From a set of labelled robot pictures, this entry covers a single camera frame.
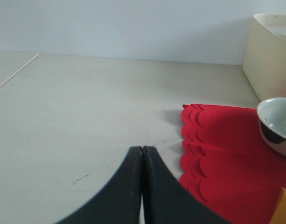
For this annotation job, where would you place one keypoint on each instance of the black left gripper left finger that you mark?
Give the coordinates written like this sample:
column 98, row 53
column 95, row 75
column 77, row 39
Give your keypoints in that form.
column 119, row 201

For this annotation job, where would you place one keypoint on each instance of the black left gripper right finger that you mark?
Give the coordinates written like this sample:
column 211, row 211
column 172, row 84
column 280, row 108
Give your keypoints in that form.
column 165, row 200

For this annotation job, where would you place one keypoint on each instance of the red scalloped table cloth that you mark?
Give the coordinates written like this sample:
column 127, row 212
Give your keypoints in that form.
column 227, row 165

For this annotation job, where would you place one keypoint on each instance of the yellow cheese wedge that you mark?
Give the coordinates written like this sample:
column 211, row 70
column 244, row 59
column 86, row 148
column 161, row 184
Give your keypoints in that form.
column 279, row 215

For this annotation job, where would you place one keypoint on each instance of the white ceramic bowl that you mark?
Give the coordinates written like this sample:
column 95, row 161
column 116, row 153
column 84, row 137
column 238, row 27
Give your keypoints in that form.
column 272, row 123

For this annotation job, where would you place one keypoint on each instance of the cream plastic storage bin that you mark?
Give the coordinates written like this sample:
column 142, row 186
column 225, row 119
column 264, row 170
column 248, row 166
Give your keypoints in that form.
column 264, row 62

